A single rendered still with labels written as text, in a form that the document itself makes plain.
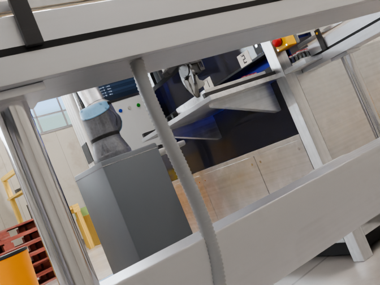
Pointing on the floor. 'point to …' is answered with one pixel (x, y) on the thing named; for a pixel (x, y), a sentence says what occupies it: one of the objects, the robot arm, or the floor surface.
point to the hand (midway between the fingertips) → (195, 95)
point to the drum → (17, 268)
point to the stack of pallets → (39, 260)
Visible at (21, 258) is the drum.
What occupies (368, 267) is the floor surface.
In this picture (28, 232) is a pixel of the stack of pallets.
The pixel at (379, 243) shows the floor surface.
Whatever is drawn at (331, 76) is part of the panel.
